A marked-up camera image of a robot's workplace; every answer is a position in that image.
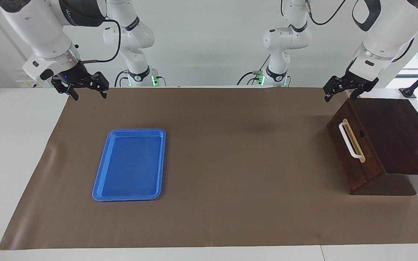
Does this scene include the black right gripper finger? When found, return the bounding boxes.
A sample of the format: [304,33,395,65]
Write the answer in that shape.
[52,76,79,101]
[89,72,110,99]

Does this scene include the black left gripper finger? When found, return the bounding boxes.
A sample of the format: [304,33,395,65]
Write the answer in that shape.
[350,78,379,101]
[323,75,347,103]

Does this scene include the white drawer handle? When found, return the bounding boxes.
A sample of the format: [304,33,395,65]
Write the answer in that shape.
[339,122,363,160]

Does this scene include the wooden drawer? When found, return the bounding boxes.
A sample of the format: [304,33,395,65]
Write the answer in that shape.
[326,98,386,192]

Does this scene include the dark wooden cabinet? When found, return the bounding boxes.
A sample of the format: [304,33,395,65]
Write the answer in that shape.
[348,97,418,196]

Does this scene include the blue plastic tray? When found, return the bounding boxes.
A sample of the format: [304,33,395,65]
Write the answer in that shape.
[92,128,167,202]

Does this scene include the brown paper table mat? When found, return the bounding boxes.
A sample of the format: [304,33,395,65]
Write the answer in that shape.
[0,86,418,250]

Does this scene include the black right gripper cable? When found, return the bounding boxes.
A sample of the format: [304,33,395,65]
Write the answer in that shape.
[82,19,122,64]

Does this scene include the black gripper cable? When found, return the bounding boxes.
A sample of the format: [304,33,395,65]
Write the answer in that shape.
[304,0,415,63]
[82,19,122,64]

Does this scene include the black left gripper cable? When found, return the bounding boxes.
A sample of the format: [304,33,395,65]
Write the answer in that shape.
[304,0,415,63]

